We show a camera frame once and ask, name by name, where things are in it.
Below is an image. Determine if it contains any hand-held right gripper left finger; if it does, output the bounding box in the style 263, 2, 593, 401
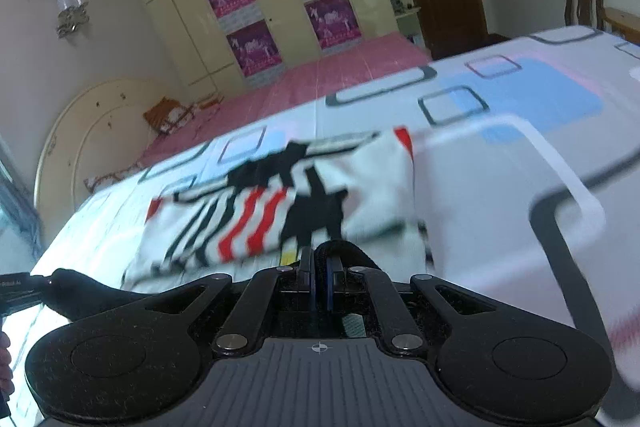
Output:
142, 247, 317, 358

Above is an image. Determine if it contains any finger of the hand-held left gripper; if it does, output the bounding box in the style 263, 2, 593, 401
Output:
27, 274, 63, 308

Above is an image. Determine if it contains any printed blanket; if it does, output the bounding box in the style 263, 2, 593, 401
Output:
0, 27, 640, 427

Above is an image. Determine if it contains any orange patterned pillow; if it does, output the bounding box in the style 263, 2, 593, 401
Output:
143, 96, 196, 136

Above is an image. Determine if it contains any white brown printed pillow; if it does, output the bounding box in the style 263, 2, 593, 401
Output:
84, 162, 146, 192

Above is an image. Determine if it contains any person's left hand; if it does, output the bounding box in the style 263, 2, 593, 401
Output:
0, 332, 13, 395

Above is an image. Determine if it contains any silver wall lamp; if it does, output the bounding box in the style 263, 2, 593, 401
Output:
55, 0, 91, 38

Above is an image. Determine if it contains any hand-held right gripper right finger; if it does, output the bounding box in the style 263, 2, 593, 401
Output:
325, 252, 506, 355

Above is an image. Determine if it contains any blue curtain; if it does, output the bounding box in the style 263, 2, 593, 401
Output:
0, 134, 45, 268

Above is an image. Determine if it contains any cream round headboard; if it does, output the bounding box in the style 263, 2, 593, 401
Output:
34, 79, 186, 208

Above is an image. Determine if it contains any striped knit sweater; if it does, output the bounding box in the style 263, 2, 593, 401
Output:
45, 127, 436, 323

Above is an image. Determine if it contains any wooden bed frame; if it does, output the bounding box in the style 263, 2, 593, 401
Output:
602, 7, 640, 45

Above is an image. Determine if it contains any pink bed sheet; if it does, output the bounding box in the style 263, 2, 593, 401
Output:
140, 32, 431, 168

